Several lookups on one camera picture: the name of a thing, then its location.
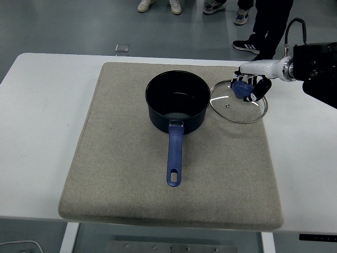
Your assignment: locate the dark blue pot long handle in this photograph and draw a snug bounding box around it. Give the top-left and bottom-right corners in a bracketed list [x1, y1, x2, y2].
[144, 70, 211, 188]

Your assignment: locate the beige grey fabric mat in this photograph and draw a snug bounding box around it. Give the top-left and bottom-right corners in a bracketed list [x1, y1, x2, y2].
[57, 62, 284, 229]

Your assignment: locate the metal floor socket plate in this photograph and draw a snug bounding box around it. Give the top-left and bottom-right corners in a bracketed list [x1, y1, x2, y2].
[115, 43, 131, 55]

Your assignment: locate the white table leg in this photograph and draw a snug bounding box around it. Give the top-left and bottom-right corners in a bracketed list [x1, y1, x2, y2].
[260, 232, 276, 253]
[59, 222, 80, 253]

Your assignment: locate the black table control panel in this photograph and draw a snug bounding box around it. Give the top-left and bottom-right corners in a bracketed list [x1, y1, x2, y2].
[299, 233, 337, 242]

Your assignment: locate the glass pot lid blue knob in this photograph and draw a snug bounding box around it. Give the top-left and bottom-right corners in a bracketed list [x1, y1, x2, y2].
[210, 79, 269, 124]

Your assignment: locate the grey metal plate with screws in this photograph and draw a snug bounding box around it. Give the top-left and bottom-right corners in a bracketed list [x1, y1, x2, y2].
[105, 240, 239, 253]

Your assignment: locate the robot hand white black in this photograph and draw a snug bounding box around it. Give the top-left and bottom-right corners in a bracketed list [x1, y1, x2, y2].
[231, 58, 284, 103]

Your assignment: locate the white cable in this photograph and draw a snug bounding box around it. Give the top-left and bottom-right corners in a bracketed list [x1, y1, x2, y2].
[0, 240, 43, 253]

